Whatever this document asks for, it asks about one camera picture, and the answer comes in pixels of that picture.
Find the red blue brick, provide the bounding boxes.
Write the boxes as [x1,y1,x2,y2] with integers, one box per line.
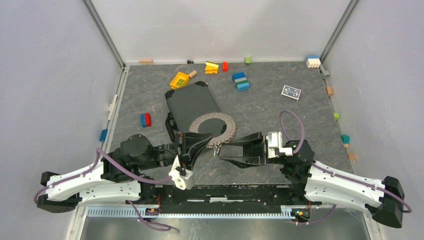
[140,112,152,128]

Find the blue green stacked bricks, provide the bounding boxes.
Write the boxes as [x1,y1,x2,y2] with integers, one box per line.
[231,72,250,92]

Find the wooden peg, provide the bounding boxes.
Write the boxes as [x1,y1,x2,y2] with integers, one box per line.
[188,70,197,78]

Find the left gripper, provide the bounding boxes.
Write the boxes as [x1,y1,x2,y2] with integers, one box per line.
[139,131,215,171]

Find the white cable duct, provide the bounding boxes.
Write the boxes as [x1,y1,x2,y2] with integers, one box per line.
[86,206,295,220]

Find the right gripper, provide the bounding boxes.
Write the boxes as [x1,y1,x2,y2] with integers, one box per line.
[219,130,289,169]

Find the grey brick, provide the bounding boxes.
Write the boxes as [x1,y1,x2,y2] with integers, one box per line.
[319,69,330,79]

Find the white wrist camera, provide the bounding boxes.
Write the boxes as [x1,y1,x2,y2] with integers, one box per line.
[168,155,194,190]
[265,131,293,158]

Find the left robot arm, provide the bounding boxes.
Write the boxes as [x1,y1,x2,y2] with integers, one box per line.
[33,132,213,213]

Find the teal block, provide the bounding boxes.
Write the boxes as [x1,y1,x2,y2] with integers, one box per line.
[340,134,350,144]

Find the tan block at right wall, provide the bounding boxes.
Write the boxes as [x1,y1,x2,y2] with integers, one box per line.
[347,152,357,162]

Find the red small block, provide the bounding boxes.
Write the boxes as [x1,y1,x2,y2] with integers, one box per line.
[222,61,229,72]

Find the white blue brick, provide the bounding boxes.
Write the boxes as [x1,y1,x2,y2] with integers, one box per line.
[306,55,321,68]

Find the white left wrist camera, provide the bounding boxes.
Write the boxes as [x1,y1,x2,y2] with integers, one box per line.
[168,155,194,190]

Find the orange wooden block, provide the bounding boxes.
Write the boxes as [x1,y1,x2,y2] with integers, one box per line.
[326,86,334,97]

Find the yellow orange wedge blocks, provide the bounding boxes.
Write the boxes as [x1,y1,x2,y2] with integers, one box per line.
[204,61,219,74]

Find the blue playing card box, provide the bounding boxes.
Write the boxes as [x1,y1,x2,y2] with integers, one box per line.
[281,85,302,101]

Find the blue block at left wall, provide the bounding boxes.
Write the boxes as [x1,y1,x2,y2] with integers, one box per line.
[99,128,108,143]

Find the tan wooden block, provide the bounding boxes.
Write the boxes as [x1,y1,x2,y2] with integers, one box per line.
[139,59,154,65]

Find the yellow toy window block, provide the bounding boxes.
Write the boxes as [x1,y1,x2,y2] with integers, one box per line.
[169,72,190,89]

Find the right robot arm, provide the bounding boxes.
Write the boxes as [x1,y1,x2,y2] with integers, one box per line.
[221,132,409,229]

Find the metal disc keyring with rings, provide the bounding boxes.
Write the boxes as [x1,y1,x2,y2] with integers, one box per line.
[188,112,237,158]

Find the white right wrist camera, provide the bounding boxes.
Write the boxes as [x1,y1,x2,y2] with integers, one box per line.
[265,131,293,158]

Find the dark grey hard case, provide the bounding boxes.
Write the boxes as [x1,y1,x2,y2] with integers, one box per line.
[164,81,221,142]

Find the lime green block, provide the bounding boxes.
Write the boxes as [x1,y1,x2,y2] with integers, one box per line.
[333,112,340,121]

